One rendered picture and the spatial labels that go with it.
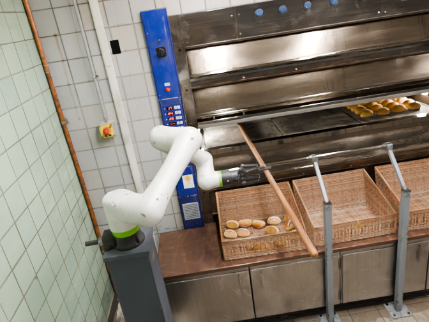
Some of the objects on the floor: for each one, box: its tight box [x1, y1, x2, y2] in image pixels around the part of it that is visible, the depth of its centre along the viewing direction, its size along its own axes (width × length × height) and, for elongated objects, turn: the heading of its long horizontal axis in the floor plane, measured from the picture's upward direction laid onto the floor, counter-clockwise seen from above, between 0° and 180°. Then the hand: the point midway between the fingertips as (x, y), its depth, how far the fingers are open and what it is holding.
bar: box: [215, 142, 413, 322], centre depth 242 cm, size 31×127×118 cm, turn 113°
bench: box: [158, 188, 429, 322], centre depth 273 cm, size 56×242×58 cm, turn 113°
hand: (265, 171), depth 215 cm, fingers closed on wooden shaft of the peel, 3 cm apart
